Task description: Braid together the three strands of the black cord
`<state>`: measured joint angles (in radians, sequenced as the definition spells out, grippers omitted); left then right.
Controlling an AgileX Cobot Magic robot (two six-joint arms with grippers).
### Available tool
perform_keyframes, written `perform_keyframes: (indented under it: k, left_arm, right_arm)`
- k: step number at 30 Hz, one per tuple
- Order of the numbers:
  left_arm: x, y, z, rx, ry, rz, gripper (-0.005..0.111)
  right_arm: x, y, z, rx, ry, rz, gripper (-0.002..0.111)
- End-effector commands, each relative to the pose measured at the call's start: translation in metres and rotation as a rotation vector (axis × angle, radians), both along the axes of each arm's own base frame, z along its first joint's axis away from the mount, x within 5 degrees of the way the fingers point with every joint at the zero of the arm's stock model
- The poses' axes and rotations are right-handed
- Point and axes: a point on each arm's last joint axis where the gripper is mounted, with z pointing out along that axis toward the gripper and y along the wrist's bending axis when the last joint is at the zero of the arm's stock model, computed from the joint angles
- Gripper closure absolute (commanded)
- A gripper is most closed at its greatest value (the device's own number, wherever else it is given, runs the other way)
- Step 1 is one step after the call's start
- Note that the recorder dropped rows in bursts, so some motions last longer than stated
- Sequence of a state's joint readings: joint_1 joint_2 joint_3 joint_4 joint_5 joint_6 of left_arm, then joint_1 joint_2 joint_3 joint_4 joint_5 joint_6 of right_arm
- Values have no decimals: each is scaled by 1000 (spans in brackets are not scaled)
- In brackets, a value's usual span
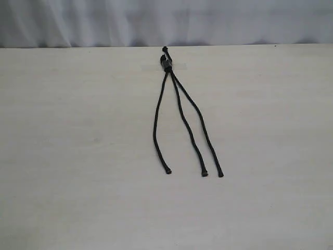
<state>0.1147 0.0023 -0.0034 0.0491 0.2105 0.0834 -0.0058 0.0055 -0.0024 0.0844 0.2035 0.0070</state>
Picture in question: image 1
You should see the white wrinkled backdrop cloth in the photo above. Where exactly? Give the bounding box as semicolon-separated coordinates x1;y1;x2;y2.
1;1;332;48

